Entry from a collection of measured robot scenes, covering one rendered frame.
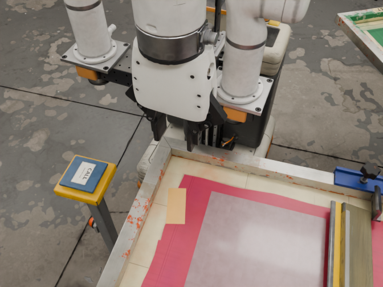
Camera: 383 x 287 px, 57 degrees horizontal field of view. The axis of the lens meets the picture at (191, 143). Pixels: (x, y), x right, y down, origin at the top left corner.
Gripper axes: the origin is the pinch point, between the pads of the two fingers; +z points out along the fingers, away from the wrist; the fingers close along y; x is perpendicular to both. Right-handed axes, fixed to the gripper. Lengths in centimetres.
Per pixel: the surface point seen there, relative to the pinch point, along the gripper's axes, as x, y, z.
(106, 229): -7, 31, 72
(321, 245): -13, -31, 43
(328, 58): -225, -31, 139
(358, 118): -166, -60, 139
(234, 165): -26.6, -4.5, 41.0
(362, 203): -29, -39, 43
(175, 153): -25, 12, 42
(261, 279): 0.0, -19.4, 43.1
